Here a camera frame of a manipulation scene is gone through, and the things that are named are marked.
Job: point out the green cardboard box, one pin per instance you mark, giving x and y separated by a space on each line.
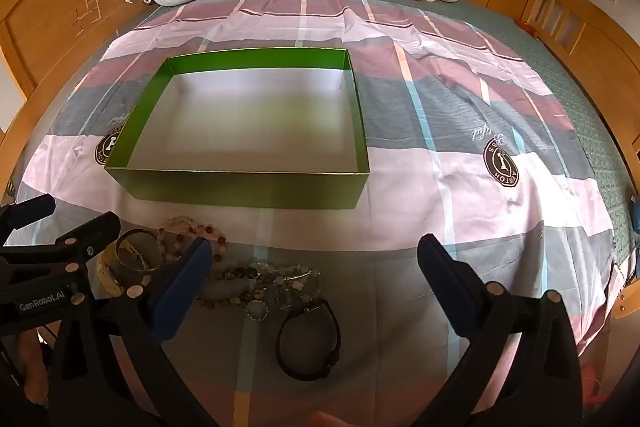
240 127

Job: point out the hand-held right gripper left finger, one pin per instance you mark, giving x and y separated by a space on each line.
182 287

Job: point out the wooden footboard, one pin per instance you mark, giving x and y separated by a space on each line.
600 42

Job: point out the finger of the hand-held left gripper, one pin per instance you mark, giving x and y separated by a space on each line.
95 229
30 213

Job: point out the person's left hand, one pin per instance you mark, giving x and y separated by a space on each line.
31 364

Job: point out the wooden headboard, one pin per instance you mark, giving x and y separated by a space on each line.
50 17

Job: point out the silver metal bangle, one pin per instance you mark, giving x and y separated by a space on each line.
125 257

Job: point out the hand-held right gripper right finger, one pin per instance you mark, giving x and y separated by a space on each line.
445 292

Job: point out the plaid pink grey blanket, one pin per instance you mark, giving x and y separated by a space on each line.
450 207

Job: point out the black wrist watch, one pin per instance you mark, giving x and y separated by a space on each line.
332 332

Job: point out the green bedspread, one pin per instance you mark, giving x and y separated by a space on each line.
565 72

